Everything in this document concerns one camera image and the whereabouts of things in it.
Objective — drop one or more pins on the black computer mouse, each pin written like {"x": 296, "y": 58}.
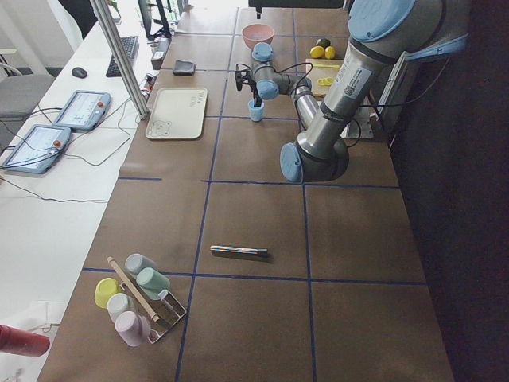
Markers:
{"x": 79, "y": 72}

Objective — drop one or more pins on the red bottle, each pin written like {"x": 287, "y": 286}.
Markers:
{"x": 24, "y": 343}

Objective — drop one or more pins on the pink cup on rack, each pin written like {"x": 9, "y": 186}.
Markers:
{"x": 133, "y": 328}

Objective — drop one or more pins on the lower teach pendant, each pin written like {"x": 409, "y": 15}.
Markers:
{"x": 38, "y": 150}

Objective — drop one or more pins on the mint green cup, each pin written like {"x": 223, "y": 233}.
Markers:
{"x": 152, "y": 282}

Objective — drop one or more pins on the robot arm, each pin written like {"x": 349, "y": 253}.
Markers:
{"x": 380, "y": 32}

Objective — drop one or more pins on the teach pendant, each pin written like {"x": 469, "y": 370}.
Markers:
{"x": 38, "y": 150}
{"x": 84, "y": 110}

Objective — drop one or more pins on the folded grey cloth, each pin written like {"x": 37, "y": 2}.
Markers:
{"x": 184, "y": 68}

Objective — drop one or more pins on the grey cup on rack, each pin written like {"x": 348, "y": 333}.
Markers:
{"x": 136, "y": 262}

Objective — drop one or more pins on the yellow cup on rack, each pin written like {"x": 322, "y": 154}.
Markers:
{"x": 104, "y": 290}

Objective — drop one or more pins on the wooden cutting board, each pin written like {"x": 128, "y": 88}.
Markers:
{"x": 316, "y": 73}

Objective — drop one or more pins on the upper teach pendant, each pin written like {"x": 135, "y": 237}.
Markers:
{"x": 84, "y": 110}

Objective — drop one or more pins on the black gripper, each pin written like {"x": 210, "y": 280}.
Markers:
{"x": 255, "y": 92}

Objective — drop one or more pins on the light blue cup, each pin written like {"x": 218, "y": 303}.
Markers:
{"x": 256, "y": 110}

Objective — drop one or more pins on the pink bowl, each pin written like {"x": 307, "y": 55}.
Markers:
{"x": 257, "y": 33}

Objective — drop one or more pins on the white wire cup rack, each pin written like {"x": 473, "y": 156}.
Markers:
{"x": 163, "y": 314}

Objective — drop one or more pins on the yellow knife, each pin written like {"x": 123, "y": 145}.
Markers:
{"x": 318, "y": 65}

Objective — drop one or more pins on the steel muddler black tip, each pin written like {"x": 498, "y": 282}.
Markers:
{"x": 229, "y": 251}

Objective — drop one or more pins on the aluminium frame post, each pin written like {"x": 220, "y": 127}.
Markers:
{"x": 113, "y": 39}

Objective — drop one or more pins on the green avocado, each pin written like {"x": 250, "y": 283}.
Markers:
{"x": 323, "y": 42}

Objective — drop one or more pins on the cream bear tray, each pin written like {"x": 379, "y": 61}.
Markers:
{"x": 177, "y": 114}

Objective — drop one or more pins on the white cup on rack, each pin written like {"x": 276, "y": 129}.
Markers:
{"x": 120, "y": 303}

